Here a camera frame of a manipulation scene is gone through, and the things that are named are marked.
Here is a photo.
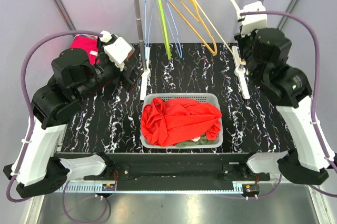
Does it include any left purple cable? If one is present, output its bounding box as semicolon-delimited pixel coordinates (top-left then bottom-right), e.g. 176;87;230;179
5;30;113;222

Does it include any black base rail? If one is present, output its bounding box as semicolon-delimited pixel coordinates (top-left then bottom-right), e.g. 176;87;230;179
55;151;290;192

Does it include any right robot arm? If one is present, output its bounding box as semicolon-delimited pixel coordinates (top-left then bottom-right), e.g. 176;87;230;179
234;28;331;185

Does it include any white hanger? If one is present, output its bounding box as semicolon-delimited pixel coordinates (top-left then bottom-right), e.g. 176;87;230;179
193;0;246;66

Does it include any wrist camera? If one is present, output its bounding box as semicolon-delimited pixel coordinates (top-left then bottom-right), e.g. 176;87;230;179
98;30;135;71
236;1;267;37

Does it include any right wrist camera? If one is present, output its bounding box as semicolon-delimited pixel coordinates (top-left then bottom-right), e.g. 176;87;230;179
236;1;267;37

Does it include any folded clothes stack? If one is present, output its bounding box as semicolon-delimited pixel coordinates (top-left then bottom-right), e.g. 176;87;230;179
70;35;98;65

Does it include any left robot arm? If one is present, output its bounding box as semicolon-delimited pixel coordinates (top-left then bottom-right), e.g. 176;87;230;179
3;45;140;200

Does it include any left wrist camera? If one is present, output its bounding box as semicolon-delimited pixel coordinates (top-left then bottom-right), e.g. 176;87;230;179
98;30;135;71

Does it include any light blue wire hanger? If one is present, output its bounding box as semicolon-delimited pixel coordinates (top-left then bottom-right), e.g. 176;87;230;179
144;0;154;48

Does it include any red tank top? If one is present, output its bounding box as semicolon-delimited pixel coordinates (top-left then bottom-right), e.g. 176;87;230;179
141;97;222;147

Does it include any yellow plastic hanger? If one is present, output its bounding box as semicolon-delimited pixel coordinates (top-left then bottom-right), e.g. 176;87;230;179
168;0;218;56

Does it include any white plastic mesh basket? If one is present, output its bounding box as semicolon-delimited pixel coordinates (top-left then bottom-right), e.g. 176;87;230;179
140;93;223;149

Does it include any olive green tank top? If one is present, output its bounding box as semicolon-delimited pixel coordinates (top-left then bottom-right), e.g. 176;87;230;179
176;134;213;148

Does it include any lime green hanger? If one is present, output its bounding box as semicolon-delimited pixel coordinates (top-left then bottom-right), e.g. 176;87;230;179
156;0;172;60

